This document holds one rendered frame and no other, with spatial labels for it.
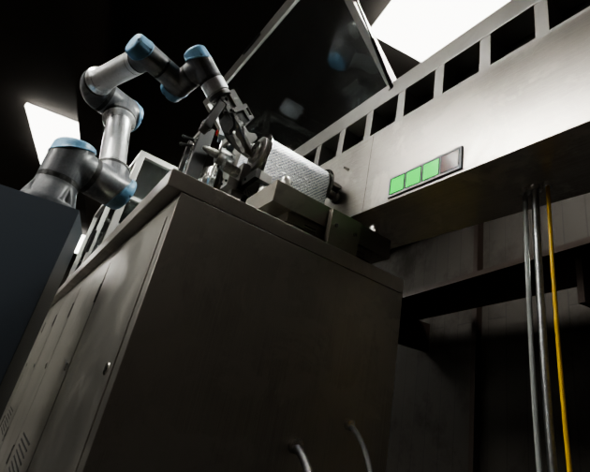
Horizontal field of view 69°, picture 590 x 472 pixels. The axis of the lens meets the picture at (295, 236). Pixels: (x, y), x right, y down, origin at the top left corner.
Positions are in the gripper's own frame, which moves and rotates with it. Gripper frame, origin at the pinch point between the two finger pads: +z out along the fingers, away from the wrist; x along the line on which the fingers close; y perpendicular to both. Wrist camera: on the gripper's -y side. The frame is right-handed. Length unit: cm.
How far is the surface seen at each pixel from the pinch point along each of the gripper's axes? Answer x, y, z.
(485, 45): -57, 48, 8
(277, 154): -6.5, 5.7, 5.0
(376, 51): -21, 56, -11
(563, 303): 3, 144, 146
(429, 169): -42, 20, 30
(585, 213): -13, 181, 111
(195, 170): 26.8, -3.2, -5.9
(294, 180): -6.6, 6.5, 14.6
